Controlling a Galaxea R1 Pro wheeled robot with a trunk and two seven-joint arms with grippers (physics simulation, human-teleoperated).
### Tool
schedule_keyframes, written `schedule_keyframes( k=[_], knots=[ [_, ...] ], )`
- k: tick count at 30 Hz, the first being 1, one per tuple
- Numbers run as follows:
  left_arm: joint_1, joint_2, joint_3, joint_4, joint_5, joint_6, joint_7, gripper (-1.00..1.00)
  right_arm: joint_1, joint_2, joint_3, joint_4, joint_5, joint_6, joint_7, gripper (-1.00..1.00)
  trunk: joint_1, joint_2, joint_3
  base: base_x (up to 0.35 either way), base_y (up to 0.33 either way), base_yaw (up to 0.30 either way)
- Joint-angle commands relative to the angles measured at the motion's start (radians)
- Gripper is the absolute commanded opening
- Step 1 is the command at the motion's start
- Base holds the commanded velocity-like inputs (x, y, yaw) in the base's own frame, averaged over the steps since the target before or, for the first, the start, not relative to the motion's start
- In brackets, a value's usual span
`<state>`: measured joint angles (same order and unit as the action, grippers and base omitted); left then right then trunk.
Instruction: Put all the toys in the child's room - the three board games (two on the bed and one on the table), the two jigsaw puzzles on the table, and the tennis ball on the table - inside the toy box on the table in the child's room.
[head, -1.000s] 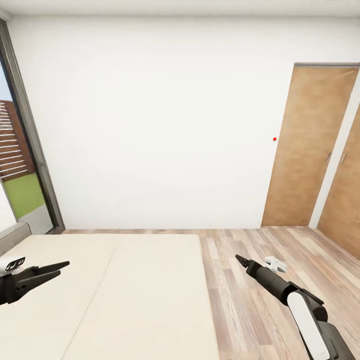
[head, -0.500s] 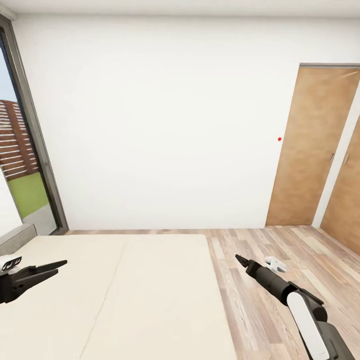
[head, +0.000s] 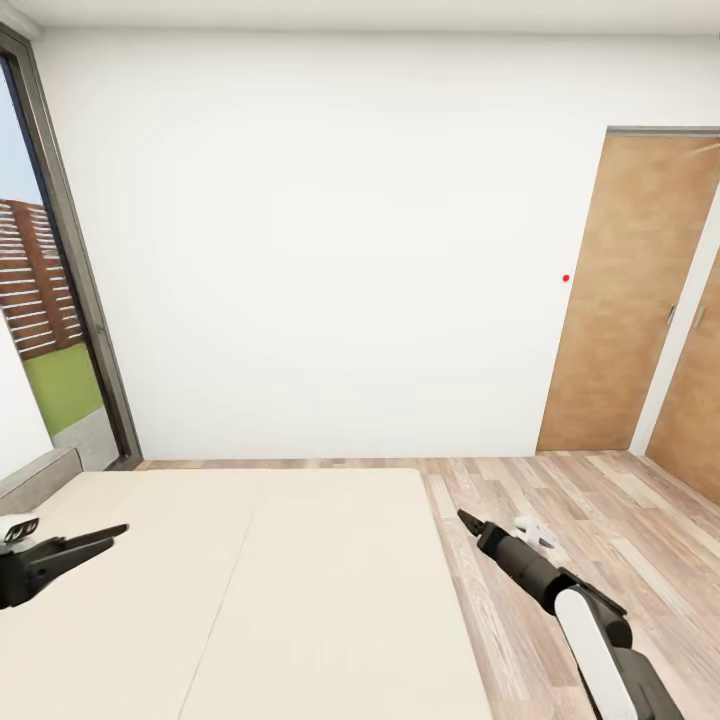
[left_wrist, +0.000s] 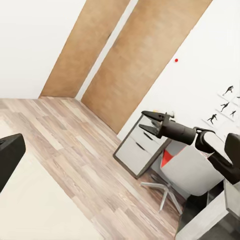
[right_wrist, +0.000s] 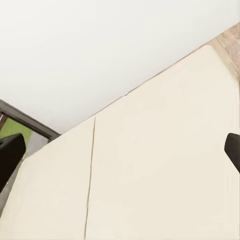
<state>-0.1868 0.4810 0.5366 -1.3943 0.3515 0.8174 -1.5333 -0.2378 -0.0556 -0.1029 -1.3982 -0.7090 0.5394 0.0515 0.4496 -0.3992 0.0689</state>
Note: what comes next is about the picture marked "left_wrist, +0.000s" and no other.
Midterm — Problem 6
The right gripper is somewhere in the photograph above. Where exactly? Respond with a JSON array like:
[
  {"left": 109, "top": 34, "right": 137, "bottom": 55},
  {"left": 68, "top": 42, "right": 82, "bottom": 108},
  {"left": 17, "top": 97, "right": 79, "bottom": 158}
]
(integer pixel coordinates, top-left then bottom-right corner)
[{"left": 137, "top": 110, "right": 186, "bottom": 142}]

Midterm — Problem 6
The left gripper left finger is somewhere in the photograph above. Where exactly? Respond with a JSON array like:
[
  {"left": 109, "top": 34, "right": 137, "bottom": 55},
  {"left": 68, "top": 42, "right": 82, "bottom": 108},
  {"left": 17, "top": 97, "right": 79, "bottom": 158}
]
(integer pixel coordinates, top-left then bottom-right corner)
[{"left": 0, "top": 133, "right": 26, "bottom": 193}]

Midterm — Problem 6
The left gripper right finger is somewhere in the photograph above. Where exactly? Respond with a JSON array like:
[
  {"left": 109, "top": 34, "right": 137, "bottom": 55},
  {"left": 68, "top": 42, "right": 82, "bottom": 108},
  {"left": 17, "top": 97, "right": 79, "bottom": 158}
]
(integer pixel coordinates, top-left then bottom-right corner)
[{"left": 224, "top": 132, "right": 240, "bottom": 172}]

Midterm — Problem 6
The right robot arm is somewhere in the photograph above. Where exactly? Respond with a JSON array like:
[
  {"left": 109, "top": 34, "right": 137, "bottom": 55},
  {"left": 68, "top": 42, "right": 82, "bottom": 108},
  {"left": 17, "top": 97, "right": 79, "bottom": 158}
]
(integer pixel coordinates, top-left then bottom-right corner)
[{"left": 137, "top": 110, "right": 240, "bottom": 192}]

